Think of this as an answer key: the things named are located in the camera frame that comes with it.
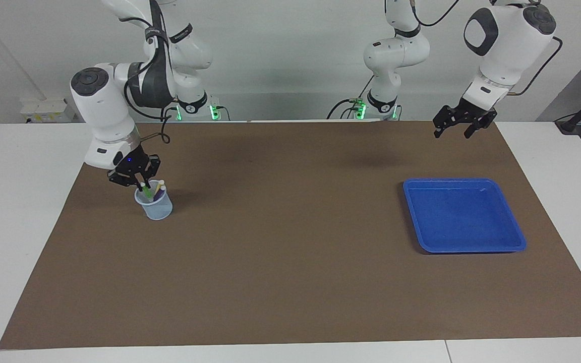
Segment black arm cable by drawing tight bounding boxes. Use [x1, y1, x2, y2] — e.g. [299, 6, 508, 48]
[410, 0, 564, 96]
[123, 15, 180, 145]

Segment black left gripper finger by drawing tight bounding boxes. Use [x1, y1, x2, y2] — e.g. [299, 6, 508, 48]
[464, 117, 491, 140]
[432, 105, 463, 139]

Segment translucent plastic cup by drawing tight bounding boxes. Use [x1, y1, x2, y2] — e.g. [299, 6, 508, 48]
[134, 179, 173, 221]

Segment black base cables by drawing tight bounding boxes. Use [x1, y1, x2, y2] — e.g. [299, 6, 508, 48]
[326, 75, 375, 120]

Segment brown table mat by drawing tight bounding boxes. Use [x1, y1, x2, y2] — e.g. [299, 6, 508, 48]
[0, 120, 581, 350]

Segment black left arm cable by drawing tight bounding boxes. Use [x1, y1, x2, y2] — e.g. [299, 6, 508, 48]
[410, 0, 564, 96]

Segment blue plastic tray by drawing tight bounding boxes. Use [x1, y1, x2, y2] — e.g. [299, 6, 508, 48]
[402, 177, 527, 254]

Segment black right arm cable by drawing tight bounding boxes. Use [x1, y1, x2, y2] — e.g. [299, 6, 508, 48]
[123, 15, 180, 145]

